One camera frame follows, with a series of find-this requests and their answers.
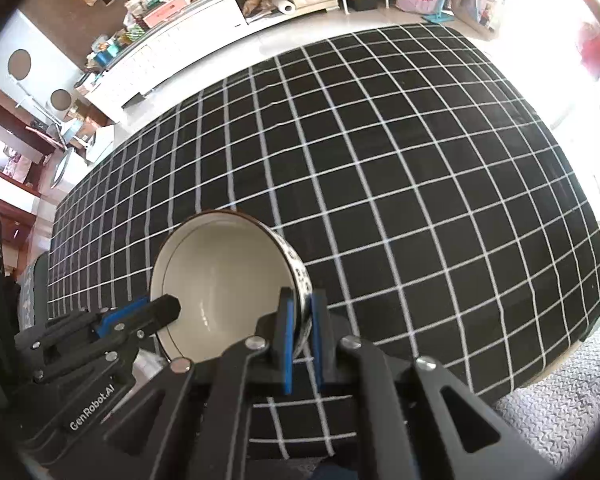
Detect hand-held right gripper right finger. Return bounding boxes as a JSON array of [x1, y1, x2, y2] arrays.
[[310, 290, 563, 480]]

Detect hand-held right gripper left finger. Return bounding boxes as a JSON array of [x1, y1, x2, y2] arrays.
[[100, 287, 301, 480]]

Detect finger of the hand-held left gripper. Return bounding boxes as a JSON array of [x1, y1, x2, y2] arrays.
[[32, 332, 148, 386], [15, 295, 182, 356]]

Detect small grey patterned bowl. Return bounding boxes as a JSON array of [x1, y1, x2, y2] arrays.
[[149, 210, 313, 363]]

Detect grey patterned blanket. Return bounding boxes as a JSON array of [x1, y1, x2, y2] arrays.
[[16, 254, 52, 333]]

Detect white stool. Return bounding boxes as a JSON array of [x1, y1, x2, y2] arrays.
[[54, 146, 90, 190]]

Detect black white checked tablecloth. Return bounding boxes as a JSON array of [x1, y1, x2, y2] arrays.
[[45, 24, 600, 461]]

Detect grey textured cushion cover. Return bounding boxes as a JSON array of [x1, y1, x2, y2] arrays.
[[494, 329, 600, 467]]

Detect white low cabinet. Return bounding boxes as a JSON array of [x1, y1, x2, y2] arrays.
[[77, 0, 247, 123]]

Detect large round stand mirror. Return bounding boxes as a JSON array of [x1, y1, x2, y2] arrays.
[[7, 49, 32, 79]]

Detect pink box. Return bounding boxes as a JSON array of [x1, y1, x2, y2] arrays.
[[142, 0, 192, 29]]

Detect brown wooden door frame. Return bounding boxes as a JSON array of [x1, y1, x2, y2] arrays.
[[0, 157, 43, 221], [0, 85, 68, 158]]

